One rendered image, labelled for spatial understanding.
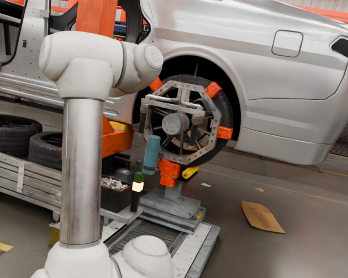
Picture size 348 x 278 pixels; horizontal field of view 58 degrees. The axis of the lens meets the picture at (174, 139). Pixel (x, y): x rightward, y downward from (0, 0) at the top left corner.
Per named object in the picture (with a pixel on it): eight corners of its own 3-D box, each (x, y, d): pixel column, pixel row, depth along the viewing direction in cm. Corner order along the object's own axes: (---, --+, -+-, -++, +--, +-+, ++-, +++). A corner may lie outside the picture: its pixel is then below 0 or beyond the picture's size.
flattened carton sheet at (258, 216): (267, 208, 325) (268, 205, 324) (285, 234, 271) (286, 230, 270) (239, 203, 324) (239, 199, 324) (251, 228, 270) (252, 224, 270)
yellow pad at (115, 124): (132, 129, 250) (133, 123, 249) (124, 131, 237) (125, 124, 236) (116, 126, 254) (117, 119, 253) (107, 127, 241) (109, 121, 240)
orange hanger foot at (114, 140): (131, 148, 254) (138, 107, 248) (96, 161, 205) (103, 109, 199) (114, 143, 259) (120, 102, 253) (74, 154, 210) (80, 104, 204)
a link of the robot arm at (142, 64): (143, 61, 103) (103, 53, 96) (172, 37, 88) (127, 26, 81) (145, 99, 101) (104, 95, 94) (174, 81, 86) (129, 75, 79)
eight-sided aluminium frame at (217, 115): (210, 169, 215) (227, 90, 204) (209, 171, 208) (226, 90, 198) (139, 150, 230) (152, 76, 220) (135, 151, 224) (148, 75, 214)
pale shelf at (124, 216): (142, 212, 166) (143, 207, 165) (127, 224, 150) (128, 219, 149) (74, 190, 178) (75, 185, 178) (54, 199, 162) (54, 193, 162)
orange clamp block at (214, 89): (212, 98, 209) (222, 89, 206) (210, 99, 202) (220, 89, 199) (205, 91, 210) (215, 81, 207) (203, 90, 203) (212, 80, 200)
